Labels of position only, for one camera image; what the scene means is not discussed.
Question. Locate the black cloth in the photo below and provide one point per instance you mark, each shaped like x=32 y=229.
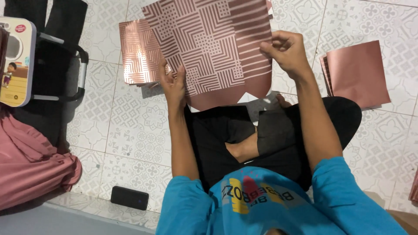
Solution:
x=62 y=19

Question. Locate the person's blue printed shirt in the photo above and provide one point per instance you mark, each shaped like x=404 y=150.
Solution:
x=261 y=205

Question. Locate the small folding cartoon print table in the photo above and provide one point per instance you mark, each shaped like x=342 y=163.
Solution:
x=18 y=62

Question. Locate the person's black trousers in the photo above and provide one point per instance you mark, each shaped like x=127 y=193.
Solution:
x=212 y=147

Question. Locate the black phone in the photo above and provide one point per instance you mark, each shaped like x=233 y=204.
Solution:
x=129 y=197

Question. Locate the stack of patterned foil sheets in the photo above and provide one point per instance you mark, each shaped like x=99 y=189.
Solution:
x=140 y=52

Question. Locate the pile of rose gold sheets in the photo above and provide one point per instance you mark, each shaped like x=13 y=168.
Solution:
x=414 y=187

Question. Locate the person's bare foot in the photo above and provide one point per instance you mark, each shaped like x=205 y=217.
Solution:
x=243 y=148
x=283 y=101

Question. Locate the pink pleated cloth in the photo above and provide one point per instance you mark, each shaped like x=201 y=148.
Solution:
x=32 y=163

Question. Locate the person's left hand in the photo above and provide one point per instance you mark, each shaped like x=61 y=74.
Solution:
x=173 y=89

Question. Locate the brown cardboard box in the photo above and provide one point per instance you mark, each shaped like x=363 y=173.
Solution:
x=405 y=222

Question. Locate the stack of folded rose gold sheets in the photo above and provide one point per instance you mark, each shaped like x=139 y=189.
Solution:
x=357 y=75

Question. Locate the person's right hand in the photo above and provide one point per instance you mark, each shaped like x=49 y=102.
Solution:
x=290 y=57

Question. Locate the rose gold patterned paper sheet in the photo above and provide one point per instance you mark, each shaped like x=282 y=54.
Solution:
x=212 y=49

